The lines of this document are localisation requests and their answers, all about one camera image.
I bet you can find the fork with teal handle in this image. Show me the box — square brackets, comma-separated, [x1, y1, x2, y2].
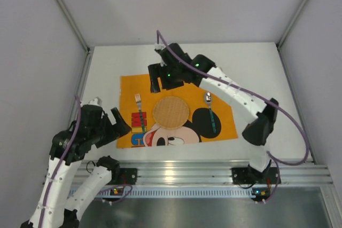
[135, 93, 146, 133]

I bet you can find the spoon with teal handle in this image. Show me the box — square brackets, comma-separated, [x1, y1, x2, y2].
[204, 92, 216, 133]

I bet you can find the orange Mickey Mouse placemat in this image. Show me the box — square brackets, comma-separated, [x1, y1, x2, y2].
[117, 75, 238, 148]

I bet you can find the aluminium rail frame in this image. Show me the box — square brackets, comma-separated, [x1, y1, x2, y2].
[42, 147, 333, 186]

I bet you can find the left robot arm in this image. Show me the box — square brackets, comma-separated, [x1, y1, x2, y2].
[21, 99, 131, 227]

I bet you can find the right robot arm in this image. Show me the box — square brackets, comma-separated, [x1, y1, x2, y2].
[148, 43, 278, 178]

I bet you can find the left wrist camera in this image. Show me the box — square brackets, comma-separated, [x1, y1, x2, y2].
[88, 97, 103, 107]

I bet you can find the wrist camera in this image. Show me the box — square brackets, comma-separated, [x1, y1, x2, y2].
[88, 97, 103, 107]
[154, 43, 165, 52]

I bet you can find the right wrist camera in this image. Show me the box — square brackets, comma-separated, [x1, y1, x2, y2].
[154, 43, 165, 52]

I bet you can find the perforated cable duct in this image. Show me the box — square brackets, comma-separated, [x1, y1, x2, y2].
[96, 186, 269, 199]

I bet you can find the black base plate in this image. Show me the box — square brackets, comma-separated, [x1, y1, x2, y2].
[231, 167, 280, 185]
[107, 168, 138, 185]

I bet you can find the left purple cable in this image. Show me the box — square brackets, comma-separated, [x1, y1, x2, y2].
[37, 95, 133, 228]

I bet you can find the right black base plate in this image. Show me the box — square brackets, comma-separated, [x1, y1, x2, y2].
[231, 167, 280, 185]

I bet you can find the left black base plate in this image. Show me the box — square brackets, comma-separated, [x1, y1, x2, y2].
[107, 168, 138, 185]

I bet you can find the round woven coaster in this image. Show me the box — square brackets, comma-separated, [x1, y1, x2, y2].
[152, 96, 190, 130]

